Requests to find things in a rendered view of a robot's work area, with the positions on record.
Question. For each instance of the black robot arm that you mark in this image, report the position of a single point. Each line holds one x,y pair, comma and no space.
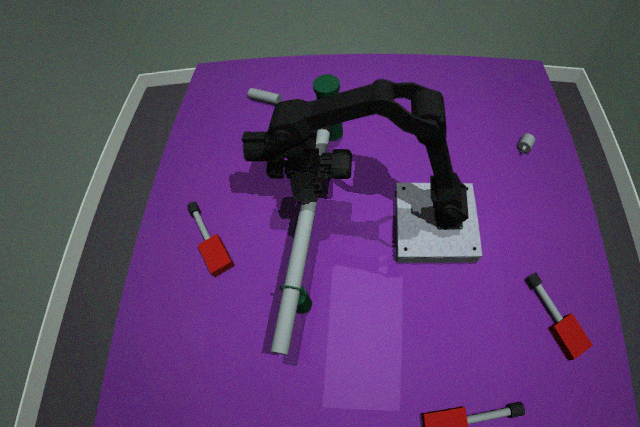
293,122

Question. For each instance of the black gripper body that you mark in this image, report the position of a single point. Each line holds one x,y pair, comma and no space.
338,163

